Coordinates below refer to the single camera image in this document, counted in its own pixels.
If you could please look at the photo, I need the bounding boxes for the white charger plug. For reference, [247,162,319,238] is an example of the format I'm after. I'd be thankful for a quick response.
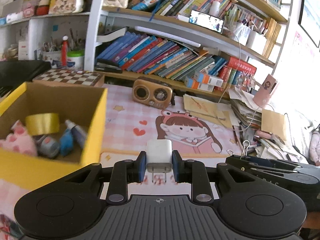
[146,139,172,182]

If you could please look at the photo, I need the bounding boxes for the white spray bottle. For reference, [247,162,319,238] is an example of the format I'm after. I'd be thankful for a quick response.
[65,119,87,149]

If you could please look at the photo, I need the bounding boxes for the black binder clip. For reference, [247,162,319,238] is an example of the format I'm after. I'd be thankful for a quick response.
[227,140,251,159]

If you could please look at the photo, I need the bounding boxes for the blue plastic packet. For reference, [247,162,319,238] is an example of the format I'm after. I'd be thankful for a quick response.
[59,128,74,157]

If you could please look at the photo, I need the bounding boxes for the yellow tape roll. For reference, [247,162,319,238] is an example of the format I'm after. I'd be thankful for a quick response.
[25,113,60,136]

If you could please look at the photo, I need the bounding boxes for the pink plush pig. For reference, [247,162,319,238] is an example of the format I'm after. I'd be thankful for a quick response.
[1,120,37,157]

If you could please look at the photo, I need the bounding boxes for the grey toy car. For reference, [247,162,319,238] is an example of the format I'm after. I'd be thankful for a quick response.
[33,135,60,159]

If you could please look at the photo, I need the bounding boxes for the pink checkered tablecloth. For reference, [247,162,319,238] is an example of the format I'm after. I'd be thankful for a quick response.
[0,83,251,240]

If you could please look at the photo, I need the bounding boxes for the wooden pencil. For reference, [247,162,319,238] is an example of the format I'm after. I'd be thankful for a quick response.
[232,126,243,150]

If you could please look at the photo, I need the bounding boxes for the brown envelope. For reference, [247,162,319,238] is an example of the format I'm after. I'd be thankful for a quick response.
[261,109,287,141]

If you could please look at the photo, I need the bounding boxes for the tan paper sheets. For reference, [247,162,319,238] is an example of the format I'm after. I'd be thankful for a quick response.
[183,95,239,129]

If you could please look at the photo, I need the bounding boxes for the stack of papers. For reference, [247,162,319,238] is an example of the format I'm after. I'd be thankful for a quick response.
[228,88,308,163]

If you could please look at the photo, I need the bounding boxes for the brown retro radio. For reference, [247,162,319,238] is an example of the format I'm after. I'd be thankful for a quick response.
[132,77,175,109]

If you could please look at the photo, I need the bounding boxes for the yellow cardboard box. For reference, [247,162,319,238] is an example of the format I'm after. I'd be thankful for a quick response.
[1,82,107,190]

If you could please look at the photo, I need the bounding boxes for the orange white medicine box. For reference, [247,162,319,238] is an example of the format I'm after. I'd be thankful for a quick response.
[194,72,223,87]

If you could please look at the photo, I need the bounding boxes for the wooden chessboard box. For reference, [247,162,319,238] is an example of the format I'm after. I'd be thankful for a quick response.
[33,69,105,87]

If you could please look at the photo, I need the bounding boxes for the red thick dictionary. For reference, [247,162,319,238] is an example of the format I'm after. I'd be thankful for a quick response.
[227,56,257,76]

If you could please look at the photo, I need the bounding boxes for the row of leaning books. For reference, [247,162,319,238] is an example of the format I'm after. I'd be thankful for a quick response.
[94,28,227,81]

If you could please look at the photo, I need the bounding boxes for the white green jar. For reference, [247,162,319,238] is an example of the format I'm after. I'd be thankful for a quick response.
[67,50,85,70]

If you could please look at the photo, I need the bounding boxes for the white bookshelf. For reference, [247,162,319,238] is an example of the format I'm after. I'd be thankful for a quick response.
[1,0,287,88]

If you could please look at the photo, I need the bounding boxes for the red white bottle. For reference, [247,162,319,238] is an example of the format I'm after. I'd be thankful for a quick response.
[61,35,68,67]

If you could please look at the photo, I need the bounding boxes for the black electronic keyboard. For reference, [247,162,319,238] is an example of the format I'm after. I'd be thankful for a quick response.
[0,60,51,99]

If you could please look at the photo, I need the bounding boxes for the smartphone on shelf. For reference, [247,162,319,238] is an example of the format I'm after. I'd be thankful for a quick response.
[189,10,224,34]

